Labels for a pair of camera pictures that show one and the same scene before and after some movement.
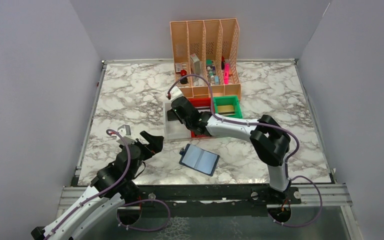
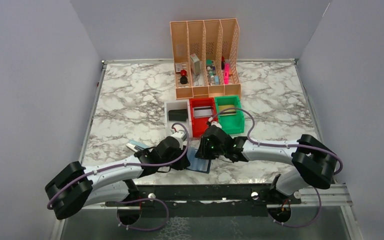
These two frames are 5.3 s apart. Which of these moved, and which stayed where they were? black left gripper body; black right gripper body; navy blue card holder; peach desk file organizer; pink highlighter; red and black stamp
Moved: navy blue card holder; black right gripper body; black left gripper body
Stayed: pink highlighter; peach desk file organizer; red and black stamp
